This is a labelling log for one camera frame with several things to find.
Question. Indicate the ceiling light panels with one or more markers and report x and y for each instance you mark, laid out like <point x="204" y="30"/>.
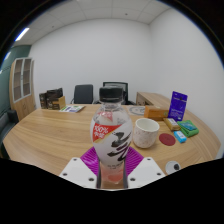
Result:
<point x="22" y="34"/>

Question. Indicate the small dark brown box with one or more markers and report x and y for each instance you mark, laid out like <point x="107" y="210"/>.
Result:
<point x="42" y="100"/>

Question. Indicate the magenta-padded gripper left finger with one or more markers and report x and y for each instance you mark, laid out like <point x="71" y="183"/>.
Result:
<point x="78" y="170"/>

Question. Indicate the small yellow box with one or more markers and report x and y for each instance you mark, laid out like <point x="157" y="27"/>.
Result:
<point x="171" y="124"/>

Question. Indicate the purple standing pouch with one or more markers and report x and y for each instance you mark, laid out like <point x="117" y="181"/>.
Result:
<point x="177" y="106"/>

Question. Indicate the clear black-capped drink bottle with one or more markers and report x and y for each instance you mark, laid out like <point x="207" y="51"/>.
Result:
<point x="111" y="133"/>

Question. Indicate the large dark brown box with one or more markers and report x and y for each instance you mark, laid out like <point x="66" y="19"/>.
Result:
<point x="53" y="95"/>

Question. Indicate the black armchair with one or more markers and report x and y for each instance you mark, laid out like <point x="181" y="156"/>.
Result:
<point x="7" y="125"/>

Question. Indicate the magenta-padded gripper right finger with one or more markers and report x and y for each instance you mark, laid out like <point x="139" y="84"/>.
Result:
<point x="145" y="170"/>

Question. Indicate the orange-brown cardboard box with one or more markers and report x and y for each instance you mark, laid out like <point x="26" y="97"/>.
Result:
<point x="156" y="113"/>

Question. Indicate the flat round red coaster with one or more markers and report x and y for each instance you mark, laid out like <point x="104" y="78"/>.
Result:
<point x="167" y="139"/>

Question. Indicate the wooden side desk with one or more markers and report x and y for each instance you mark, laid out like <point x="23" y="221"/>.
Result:
<point x="151" y="99"/>

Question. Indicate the round silver desk grommet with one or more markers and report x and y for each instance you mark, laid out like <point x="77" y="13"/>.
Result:
<point x="173" y="167"/>

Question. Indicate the grey mesh office chair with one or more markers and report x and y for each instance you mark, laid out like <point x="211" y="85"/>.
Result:
<point x="125" y="90"/>

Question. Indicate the round clear disc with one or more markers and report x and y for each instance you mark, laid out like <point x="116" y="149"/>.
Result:
<point x="136" y="110"/>

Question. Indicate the wooden glass-door cabinet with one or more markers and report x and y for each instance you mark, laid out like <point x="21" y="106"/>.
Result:
<point x="22" y="88"/>

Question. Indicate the green flat box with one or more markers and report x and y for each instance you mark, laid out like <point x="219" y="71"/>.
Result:
<point x="188" y="128"/>

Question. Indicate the tan cardboard box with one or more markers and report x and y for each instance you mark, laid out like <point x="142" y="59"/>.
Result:
<point x="61" y="103"/>

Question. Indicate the black office chair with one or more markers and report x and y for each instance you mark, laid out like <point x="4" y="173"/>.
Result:
<point x="82" y="94"/>

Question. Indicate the white patterned ceramic cup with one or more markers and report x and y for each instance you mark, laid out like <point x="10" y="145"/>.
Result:
<point x="145" y="133"/>

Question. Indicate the small blue box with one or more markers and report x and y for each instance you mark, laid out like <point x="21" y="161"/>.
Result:
<point x="180" y="136"/>

